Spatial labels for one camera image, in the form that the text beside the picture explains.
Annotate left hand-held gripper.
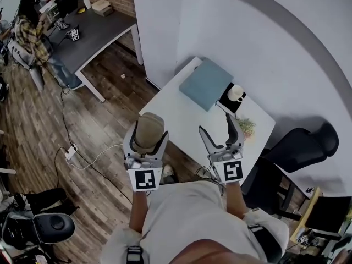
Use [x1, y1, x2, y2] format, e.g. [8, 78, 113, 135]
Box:
[123, 119, 169, 194]

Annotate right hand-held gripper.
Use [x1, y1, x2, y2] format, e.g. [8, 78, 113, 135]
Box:
[198, 112, 245, 186]

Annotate tan brown vase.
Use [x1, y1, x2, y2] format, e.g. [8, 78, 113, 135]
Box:
[131, 112, 165, 156]

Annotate person's right forearm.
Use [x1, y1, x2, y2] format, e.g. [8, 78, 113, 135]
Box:
[224, 181, 248, 219]

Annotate person's left forearm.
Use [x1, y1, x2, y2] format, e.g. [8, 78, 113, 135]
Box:
[128, 190, 151, 233]

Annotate dried flower bouquet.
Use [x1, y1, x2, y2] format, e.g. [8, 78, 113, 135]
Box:
[236, 116, 258, 140]

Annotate person's shoe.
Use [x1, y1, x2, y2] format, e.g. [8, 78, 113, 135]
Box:
[162, 164, 177, 184]

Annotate black notebook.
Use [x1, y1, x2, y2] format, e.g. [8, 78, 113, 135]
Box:
[216, 81, 248, 115]

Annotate cream cup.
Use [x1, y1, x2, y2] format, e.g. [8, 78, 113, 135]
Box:
[227, 84, 245, 103]

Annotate blue-grey folder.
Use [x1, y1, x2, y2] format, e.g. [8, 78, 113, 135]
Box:
[179, 58, 234, 112]

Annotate white power strip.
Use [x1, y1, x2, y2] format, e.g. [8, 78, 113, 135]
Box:
[65, 145, 79, 161]

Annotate black office chair with headrest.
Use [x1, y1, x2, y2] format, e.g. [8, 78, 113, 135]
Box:
[240, 121, 340, 222]

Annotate person's white shirt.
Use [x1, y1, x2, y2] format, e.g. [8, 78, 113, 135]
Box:
[103, 180, 289, 264]

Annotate black bag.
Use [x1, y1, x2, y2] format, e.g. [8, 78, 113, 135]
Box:
[23, 188, 80, 217]

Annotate yellow wooden table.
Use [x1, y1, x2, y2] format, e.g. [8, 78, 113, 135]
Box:
[290, 187, 324, 244]

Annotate dark grey table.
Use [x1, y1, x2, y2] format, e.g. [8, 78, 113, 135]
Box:
[45, 8, 144, 103]

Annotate grey black office chair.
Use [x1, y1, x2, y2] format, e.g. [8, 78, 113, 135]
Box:
[2, 212, 76, 251]

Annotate black monitor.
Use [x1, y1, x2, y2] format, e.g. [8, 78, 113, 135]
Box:
[305, 195, 352, 235]

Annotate white grey chair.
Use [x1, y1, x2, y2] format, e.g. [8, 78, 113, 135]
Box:
[7, 40, 45, 92]

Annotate cardboard boxes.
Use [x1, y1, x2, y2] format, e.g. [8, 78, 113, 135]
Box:
[91, 0, 114, 18]

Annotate white cable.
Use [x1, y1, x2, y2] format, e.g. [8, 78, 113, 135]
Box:
[67, 143, 123, 170]

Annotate black cable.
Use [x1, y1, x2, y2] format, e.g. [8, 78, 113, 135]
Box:
[53, 85, 133, 205]

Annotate black harness strap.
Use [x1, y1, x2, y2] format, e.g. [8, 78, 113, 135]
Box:
[247, 223, 284, 264]
[125, 245, 145, 264]

